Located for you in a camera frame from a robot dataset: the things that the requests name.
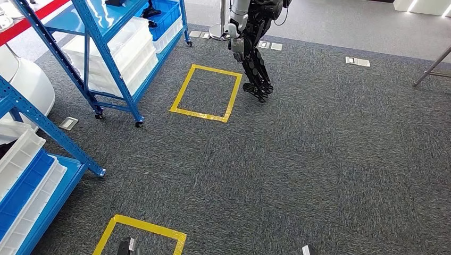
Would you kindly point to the small white plastic bin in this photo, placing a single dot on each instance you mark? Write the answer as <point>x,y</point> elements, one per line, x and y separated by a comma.
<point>169,37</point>

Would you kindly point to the silver pole stand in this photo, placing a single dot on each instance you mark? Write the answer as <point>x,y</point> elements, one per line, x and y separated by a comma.
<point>220,32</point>

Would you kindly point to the black humanoid robot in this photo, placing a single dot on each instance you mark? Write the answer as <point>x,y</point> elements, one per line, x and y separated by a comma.
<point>255,67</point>

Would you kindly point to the blue steel shelf rack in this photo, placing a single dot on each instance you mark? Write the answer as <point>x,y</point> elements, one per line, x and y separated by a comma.
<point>72,169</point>
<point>105,17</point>

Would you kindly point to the small black part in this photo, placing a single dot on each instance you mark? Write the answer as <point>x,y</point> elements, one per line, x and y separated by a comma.
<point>151,12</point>

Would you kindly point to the yellow floor tape square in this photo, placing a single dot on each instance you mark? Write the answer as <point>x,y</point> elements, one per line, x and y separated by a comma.
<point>151,227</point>

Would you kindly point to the grey floor outlet plate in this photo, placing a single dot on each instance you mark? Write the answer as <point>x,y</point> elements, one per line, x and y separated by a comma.
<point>276,46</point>
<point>195,34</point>
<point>205,35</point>
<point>357,61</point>
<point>264,44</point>
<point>68,123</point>

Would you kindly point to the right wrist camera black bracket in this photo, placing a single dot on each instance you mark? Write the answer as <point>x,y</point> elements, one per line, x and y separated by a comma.
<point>309,251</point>

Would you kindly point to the white car body red stripe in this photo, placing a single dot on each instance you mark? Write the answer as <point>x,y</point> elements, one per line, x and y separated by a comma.
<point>31,88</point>

